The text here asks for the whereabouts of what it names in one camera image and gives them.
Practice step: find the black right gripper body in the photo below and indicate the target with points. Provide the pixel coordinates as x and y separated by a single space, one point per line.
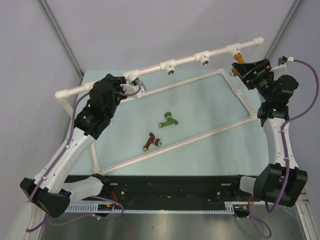
261 81

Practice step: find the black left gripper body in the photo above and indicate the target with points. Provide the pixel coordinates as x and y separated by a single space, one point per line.
117 89

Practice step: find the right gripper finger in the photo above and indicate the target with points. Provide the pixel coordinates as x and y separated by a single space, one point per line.
258 65
243 73

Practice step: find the yellow water faucet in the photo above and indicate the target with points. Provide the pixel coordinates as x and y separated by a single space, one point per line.
238 58

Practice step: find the white PVC pipe frame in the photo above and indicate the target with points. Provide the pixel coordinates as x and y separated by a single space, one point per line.
175 71

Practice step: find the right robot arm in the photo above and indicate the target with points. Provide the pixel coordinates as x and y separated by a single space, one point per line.
281 182

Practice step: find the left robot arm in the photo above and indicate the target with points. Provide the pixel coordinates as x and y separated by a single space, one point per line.
48 189

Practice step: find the green water faucet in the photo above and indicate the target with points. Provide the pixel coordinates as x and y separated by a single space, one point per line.
169 120

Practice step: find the dark red water faucet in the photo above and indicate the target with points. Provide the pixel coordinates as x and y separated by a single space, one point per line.
152 140

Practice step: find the light blue table mat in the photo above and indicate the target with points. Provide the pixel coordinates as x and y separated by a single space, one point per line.
199 107

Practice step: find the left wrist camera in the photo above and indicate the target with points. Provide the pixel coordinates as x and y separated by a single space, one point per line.
136 91

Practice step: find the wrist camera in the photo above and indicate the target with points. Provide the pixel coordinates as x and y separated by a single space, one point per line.
136 91
282 64

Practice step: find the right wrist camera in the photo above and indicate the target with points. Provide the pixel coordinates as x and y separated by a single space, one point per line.
282 64

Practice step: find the aluminium frame post right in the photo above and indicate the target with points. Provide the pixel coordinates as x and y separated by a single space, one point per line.
277 15

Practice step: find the aluminium frame post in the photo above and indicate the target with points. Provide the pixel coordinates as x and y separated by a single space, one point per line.
52 20
277 15

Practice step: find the aluminium frame post left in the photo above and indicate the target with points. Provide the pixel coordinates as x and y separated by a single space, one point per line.
52 20

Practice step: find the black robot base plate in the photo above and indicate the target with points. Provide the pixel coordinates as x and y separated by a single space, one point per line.
174 193

